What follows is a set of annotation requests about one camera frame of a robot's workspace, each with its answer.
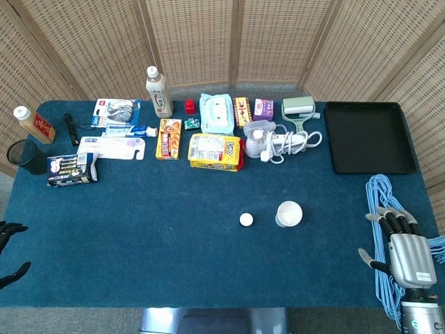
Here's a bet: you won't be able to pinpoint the blue wire clothes hangers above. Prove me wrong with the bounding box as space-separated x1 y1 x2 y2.
365 173 445 331

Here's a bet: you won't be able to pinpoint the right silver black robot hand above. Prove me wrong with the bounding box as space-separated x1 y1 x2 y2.
357 206 439 290

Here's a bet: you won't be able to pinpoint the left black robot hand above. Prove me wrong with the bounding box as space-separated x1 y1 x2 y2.
0 221 32 290

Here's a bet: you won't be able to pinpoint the light blue wet wipes pack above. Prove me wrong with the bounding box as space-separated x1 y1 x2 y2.
199 92 235 136

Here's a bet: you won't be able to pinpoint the white floral paper cup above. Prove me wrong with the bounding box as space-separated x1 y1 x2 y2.
275 200 304 229

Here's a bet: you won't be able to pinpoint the black snack bag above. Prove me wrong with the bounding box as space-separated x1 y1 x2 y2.
46 152 99 189

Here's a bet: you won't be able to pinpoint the green lint roller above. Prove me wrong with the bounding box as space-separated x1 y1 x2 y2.
281 96 321 133

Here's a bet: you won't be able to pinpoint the woven wooden folding screen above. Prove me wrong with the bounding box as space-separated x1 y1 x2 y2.
0 0 445 251

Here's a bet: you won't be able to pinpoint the black plastic tray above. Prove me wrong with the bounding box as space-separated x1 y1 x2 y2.
323 101 418 175

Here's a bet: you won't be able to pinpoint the milk tea bottle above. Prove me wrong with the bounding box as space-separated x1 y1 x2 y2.
145 65 175 119

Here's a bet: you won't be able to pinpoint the blue table cloth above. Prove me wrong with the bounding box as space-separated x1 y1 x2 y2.
0 100 445 309

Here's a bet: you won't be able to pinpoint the adhesive hooks blister pack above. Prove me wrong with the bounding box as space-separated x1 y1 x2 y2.
90 97 142 128

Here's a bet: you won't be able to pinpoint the purple small box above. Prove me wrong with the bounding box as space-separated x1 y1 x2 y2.
253 98 275 122

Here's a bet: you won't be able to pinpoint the yellow Lipo biscuit bag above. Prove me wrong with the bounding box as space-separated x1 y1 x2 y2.
187 133 245 173

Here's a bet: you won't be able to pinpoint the blue white toothpaste tube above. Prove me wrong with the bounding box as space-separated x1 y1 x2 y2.
101 125 159 139

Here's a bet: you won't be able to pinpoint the red yellow narrow box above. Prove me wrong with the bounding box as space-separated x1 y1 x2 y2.
234 97 254 129

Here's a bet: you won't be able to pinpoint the black mesh pen cup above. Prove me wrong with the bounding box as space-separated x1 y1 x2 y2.
6 138 49 176

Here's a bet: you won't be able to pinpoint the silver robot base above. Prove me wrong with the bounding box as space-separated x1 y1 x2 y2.
138 307 290 334

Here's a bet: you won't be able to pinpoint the yellow red food box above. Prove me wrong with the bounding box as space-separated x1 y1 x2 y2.
155 118 183 161

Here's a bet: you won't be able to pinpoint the brown drink bottle red label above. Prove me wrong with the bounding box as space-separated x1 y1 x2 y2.
13 105 57 145

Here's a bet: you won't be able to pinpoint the white toothbrush package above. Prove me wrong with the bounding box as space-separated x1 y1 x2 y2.
76 136 147 161

